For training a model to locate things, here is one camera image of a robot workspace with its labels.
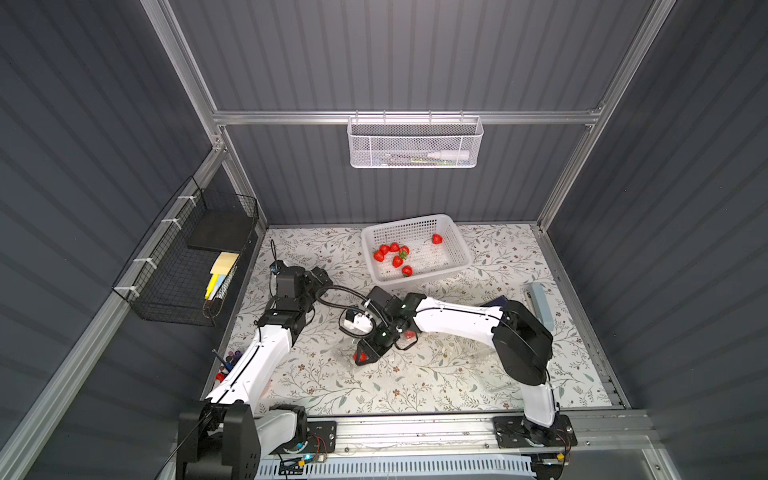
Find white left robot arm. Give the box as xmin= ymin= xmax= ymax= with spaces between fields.
xmin=175 ymin=261 xmax=332 ymax=479

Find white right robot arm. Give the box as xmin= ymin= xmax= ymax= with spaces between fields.
xmin=341 ymin=287 xmax=559 ymax=429

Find white marker in basket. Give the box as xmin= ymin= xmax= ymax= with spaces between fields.
xmin=426 ymin=150 xmax=472 ymax=163

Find white wire wall basket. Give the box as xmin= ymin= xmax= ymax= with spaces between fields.
xmin=346 ymin=114 xmax=484 ymax=169

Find yellow sticky notes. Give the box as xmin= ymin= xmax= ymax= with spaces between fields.
xmin=205 ymin=252 xmax=239 ymax=300

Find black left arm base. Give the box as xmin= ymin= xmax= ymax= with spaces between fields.
xmin=271 ymin=420 xmax=338 ymax=455

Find pink pen cup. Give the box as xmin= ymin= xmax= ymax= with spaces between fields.
xmin=212 ymin=350 xmax=242 ymax=383

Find white perforated plastic basket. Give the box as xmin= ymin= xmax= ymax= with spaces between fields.
xmin=361 ymin=214 xmax=474 ymax=289

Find dark blue book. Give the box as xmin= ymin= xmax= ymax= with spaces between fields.
xmin=482 ymin=296 xmax=509 ymax=307

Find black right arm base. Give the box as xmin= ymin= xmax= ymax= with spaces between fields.
xmin=491 ymin=413 xmax=578 ymax=450

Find clear plastic clamshell container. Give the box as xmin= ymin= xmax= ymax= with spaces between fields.
xmin=395 ymin=330 xmax=419 ymax=351

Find black wire wall basket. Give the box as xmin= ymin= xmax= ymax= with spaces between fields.
xmin=113 ymin=177 xmax=259 ymax=327

